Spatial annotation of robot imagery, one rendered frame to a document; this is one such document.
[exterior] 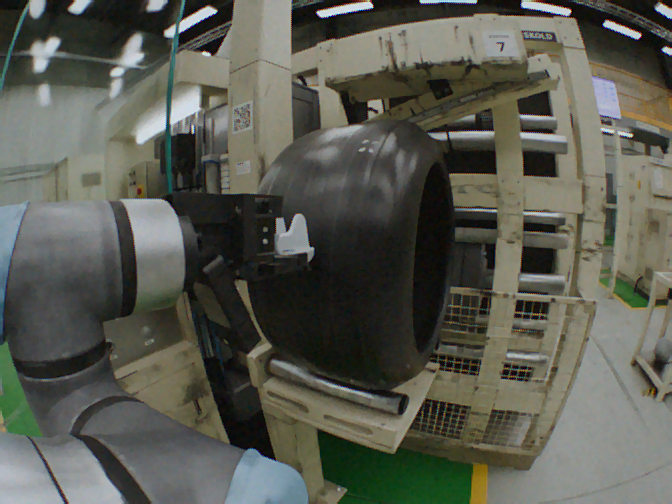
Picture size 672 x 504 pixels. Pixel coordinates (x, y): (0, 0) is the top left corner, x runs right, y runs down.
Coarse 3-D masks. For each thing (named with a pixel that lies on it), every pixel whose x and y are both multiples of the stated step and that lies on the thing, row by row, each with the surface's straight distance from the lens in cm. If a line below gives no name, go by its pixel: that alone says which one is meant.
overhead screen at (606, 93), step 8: (600, 80) 447; (608, 80) 456; (600, 88) 441; (608, 88) 450; (600, 96) 436; (608, 96) 445; (616, 96) 454; (600, 104) 431; (608, 104) 440; (616, 104) 449; (600, 112) 427; (608, 112) 435; (616, 112) 445
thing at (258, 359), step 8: (264, 344) 77; (256, 352) 74; (264, 352) 75; (272, 352) 77; (248, 360) 74; (256, 360) 73; (264, 360) 75; (256, 368) 74; (264, 368) 76; (256, 376) 75; (264, 376) 77; (272, 376) 79; (256, 384) 77
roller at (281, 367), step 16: (272, 368) 75; (288, 368) 72; (304, 384) 71; (320, 384) 68; (336, 384) 66; (352, 384) 65; (352, 400) 65; (368, 400) 63; (384, 400) 62; (400, 400) 61
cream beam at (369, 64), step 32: (384, 32) 95; (416, 32) 91; (448, 32) 89; (480, 32) 88; (352, 64) 94; (384, 64) 90; (416, 64) 87; (448, 64) 85; (480, 64) 84; (512, 64) 85; (384, 96) 111
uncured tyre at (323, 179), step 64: (384, 128) 50; (320, 192) 43; (384, 192) 40; (448, 192) 75; (320, 256) 40; (384, 256) 39; (448, 256) 82; (256, 320) 55; (320, 320) 43; (384, 320) 41; (384, 384) 54
